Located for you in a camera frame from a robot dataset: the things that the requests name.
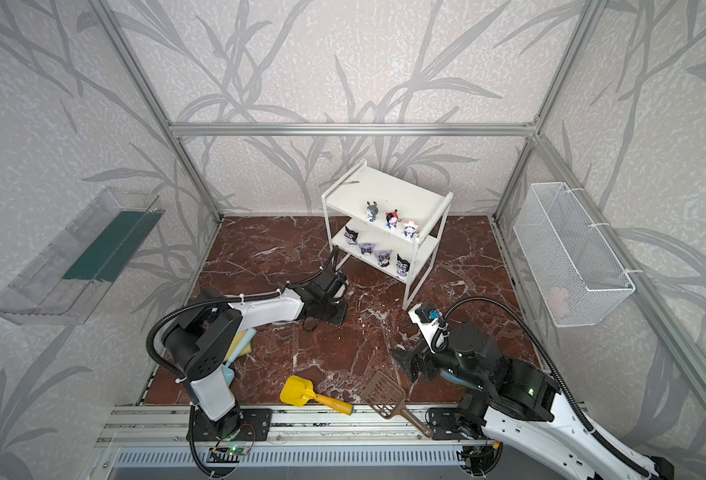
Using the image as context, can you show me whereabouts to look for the dark purple small figure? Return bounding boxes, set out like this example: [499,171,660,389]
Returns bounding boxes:
[359,242,375,255]

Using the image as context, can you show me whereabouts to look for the black purple Kuromi figure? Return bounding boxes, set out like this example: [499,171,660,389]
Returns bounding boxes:
[344,226,359,246]

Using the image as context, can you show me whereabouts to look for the purple caped Kuromi figure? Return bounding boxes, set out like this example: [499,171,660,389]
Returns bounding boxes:
[374,250,392,268]

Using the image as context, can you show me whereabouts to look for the grey suit Doraemon figure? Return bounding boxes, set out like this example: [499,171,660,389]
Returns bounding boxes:
[366,201,379,223]

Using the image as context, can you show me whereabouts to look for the red ladybug Doraemon figure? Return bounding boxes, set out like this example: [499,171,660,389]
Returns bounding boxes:
[386,209,400,231]

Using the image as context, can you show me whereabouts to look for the blue white small figure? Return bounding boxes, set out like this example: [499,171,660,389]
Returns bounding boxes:
[403,220,419,240]

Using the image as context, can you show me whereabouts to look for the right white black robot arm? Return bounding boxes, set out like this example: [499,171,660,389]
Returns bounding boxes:
[391,306,675,479]

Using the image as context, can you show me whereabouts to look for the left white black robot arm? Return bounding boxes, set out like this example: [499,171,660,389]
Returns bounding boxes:
[145,265,348,422]

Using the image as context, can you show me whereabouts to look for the white two-tier shelf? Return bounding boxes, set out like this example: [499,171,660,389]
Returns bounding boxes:
[321,160,453,309]

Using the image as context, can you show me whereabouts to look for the blue yellow sponge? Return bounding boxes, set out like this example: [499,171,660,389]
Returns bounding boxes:
[441,370,477,389]

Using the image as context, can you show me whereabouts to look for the brown slotted toy spatula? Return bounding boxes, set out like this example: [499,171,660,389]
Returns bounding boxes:
[361,372,434,438]

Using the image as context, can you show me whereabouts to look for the yellow toy shovel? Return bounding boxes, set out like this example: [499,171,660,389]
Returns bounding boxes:
[280,375,353,416]

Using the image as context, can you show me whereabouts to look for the pink item in basket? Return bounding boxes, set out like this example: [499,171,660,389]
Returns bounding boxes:
[545,287,570,321]

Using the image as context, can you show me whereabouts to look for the small circuit board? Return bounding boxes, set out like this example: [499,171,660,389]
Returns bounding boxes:
[208,445,252,463]

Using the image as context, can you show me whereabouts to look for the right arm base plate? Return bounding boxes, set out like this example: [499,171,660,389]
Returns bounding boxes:
[426,407,468,441]

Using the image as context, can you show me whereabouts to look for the white wire mesh basket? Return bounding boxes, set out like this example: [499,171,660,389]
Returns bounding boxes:
[514,182,636,328]

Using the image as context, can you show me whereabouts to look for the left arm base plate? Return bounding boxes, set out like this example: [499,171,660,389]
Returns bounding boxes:
[186,406,272,443]

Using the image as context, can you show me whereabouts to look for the clear plastic wall bin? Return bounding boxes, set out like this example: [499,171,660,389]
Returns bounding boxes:
[0,187,165,325]

